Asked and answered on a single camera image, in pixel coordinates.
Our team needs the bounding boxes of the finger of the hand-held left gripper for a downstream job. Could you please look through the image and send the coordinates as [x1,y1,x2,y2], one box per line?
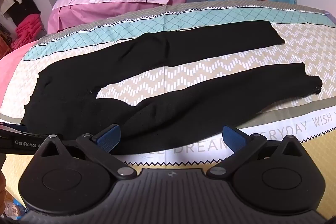
[0,122,36,138]

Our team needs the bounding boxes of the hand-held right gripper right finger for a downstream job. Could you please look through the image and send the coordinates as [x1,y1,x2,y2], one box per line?
[206,125,307,179]

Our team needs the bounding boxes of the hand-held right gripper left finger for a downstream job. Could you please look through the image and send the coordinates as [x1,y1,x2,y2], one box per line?
[33,124,137,179]

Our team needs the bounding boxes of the black pants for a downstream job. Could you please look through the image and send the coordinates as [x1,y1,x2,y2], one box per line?
[20,21,323,155]

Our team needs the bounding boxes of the pink blanket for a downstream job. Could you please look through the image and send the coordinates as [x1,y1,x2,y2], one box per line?
[0,40,38,114]

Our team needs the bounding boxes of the patterned beige teal bed sheet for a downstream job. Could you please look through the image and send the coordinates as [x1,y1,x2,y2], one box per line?
[0,0,336,214]

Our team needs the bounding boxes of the stack of red folded clothes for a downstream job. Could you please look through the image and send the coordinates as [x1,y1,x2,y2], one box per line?
[10,13,47,52]

